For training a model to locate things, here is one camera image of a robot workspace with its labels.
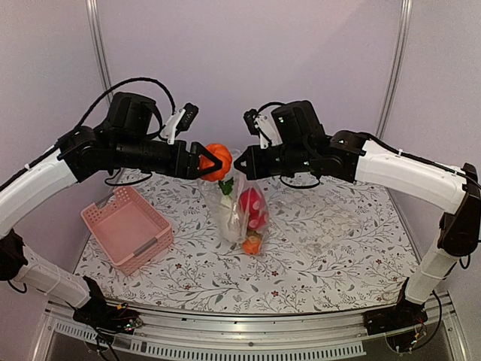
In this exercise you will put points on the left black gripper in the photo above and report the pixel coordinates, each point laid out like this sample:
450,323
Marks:
192,168

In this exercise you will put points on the left aluminium frame post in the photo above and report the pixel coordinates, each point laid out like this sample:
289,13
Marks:
94,21

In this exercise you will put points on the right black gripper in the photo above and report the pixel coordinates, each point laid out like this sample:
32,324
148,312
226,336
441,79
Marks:
248,153

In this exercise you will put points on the orange red mango toy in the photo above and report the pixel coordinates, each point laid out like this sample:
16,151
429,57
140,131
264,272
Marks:
257,221

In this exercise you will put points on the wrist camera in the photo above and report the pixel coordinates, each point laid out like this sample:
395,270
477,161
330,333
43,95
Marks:
263,127
178,122

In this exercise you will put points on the floral tablecloth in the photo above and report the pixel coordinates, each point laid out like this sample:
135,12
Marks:
330,246

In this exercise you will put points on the front aluminium rail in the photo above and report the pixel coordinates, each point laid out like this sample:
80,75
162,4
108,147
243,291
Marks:
174,334

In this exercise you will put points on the white garlic toy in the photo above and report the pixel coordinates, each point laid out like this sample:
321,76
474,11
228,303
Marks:
229,218

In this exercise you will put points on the orange green papaya toy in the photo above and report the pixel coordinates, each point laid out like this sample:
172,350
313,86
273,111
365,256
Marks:
252,245

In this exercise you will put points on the clear zip top bag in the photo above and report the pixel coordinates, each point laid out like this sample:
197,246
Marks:
237,205

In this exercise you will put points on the right aluminium frame post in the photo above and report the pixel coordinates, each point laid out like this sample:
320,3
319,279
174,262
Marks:
397,62

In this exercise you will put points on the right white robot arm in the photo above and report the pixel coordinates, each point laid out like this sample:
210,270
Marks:
294,141

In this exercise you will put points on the aluminium frame post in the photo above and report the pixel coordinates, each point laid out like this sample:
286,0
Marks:
94,21
397,62

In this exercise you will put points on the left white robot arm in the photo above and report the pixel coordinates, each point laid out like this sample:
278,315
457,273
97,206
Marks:
120,141

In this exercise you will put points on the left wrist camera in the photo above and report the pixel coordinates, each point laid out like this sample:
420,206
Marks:
178,122

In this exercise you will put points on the red apple toy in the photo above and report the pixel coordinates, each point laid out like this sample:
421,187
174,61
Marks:
251,201

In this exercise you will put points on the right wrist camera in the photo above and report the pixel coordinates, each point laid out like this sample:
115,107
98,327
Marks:
263,127

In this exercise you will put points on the pink plastic basket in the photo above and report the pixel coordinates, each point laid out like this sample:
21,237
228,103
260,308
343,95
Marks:
128,229

